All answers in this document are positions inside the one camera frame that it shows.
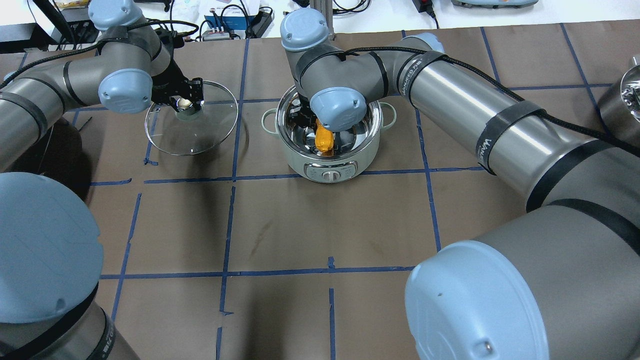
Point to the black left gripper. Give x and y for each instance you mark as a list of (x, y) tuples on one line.
[(169, 81)]

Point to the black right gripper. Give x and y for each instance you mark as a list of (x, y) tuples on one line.
[(306, 116)]

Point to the yellow corn cob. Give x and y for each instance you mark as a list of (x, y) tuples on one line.
[(324, 139)]

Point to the glass pot lid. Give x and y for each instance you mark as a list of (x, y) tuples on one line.
[(190, 127)]

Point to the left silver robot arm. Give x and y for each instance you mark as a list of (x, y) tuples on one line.
[(51, 258)]

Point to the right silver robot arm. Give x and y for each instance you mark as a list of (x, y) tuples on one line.
[(562, 281)]

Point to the pale green electric pot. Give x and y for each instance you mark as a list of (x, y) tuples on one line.
[(320, 155)]

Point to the red usb hub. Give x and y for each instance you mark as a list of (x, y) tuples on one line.
[(210, 35)]

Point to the steel steamer basket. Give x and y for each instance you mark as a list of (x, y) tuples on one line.
[(619, 106)]

